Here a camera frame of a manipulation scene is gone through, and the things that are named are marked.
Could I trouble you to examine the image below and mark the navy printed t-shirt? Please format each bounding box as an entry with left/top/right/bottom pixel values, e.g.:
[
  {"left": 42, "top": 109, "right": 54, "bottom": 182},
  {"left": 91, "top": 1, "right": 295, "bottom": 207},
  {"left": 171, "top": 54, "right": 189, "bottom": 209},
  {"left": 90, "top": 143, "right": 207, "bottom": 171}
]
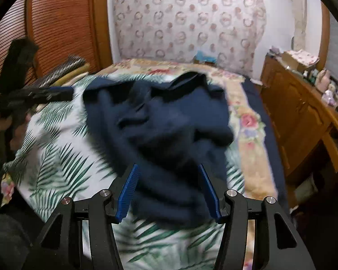
[{"left": 82, "top": 71, "right": 235, "bottom": 230}]

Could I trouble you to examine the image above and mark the leaf print bed sheet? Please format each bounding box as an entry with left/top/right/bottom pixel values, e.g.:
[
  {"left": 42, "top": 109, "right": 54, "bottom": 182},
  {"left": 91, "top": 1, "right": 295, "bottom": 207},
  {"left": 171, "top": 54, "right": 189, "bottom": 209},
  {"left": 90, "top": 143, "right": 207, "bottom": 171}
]
[{"left": 2, "top": 72, "right": 246, "bottom": 270}]

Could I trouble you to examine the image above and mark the cardboard box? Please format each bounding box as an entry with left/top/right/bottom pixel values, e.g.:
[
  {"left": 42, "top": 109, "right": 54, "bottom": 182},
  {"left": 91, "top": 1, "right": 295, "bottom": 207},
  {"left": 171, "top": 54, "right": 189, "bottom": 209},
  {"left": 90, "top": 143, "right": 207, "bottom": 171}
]
[{"left": 281, "top": 52, "right": 308, "bottom": 73}]

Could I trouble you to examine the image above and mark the pink flask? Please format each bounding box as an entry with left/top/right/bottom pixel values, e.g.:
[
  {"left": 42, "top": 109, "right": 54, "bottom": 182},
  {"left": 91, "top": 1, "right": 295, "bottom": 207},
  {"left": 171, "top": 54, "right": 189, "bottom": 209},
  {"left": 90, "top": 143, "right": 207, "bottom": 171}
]
[{"left": 316, "top": 69, "right": 332, "bottom": 92}]

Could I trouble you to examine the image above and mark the wooden slatted door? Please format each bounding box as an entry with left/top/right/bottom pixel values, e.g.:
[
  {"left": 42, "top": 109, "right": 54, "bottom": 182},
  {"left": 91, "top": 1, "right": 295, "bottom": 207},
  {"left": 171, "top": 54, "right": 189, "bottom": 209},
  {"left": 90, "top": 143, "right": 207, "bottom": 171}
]
[{"left": 0, "top": 0, "right": 114, "bottom": 97}]

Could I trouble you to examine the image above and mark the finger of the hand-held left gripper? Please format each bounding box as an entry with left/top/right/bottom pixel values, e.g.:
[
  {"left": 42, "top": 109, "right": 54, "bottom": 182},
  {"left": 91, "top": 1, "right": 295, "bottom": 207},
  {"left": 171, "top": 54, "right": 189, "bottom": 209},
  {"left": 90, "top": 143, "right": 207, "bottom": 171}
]
[{"left": 27, "top": 86, "right": 74, "bottom": 102}]

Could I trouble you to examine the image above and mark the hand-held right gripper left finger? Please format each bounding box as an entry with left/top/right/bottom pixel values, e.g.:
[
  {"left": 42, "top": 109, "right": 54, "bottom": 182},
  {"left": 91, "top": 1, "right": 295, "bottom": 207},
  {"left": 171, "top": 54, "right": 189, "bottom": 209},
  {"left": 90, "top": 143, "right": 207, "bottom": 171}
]
[{"left": 22, "top": 163, "right": 141, "bottom": 270}]

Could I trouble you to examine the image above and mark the folded mustard cloth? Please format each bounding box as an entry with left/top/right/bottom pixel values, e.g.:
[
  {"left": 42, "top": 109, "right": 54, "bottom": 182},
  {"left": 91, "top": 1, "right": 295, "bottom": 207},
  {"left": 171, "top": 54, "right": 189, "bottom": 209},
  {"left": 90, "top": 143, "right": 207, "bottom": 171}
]
[{"left": 52, "top": 63, "right": 90, "bottom": 87}]

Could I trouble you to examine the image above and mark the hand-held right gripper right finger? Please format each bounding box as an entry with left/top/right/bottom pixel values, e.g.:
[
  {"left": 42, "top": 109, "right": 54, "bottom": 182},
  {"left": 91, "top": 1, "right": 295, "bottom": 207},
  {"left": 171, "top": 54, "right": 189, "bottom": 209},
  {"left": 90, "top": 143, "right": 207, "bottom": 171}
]
[{"left": 197, "top": 164, "right": 316, "bottom": 270}]

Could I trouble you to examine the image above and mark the floral cloth on box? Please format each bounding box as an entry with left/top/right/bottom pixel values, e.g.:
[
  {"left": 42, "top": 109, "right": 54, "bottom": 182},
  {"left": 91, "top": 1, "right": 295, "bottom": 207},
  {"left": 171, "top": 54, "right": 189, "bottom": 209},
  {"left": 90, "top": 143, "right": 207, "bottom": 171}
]
[{"left": 287, "top": 50, "right": 320, "bottom": 66}]

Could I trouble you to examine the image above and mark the small pale figurine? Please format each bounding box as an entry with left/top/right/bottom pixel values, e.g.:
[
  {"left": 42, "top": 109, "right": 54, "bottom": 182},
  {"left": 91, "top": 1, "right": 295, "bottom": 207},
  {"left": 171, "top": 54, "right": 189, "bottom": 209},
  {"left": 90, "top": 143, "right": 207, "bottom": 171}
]
[{"left": 322, "top": 83, "right": 338, "bottom": 107}]

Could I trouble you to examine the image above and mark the folded cream cloth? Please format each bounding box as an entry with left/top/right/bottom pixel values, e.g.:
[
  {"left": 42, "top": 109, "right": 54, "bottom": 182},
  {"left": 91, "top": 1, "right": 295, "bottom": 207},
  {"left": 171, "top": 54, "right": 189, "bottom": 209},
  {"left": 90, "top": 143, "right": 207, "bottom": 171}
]
[{"left": 64, "top": 72, "right": 90, "bottom": 85}]

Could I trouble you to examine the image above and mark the stack of folded cloths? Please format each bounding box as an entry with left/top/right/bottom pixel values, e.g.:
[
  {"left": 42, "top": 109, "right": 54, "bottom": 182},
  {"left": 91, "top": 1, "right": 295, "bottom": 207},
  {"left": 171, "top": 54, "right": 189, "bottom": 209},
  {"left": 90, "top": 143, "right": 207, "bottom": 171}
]
[{"left": 34, "top": 55, "right": 87, "bottom": 87}]

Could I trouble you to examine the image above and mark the wooden cabinet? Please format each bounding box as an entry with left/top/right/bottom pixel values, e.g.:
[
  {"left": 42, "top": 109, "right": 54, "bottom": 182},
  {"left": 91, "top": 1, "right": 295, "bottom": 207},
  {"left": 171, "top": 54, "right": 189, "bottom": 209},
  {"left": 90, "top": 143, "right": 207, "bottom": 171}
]
[{"left": 260, "top": 55, "right": 338, "bottom": 204}]

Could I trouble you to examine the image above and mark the floral blanket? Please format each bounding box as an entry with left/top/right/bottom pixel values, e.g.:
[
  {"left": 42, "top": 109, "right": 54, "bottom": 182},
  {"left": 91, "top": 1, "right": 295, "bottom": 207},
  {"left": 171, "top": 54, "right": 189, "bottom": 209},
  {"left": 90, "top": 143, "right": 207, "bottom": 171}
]
[{"left": 0, "top": 57, "right": 277, "bottom": 206}]

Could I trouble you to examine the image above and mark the ring patterned curtain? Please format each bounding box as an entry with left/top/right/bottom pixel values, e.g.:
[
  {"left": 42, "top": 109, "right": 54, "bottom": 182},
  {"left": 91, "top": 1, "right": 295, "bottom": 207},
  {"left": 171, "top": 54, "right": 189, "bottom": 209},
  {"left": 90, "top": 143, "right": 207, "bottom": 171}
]
[{"left": 112, "top": 0, "right": 267, "bottom": 80}]

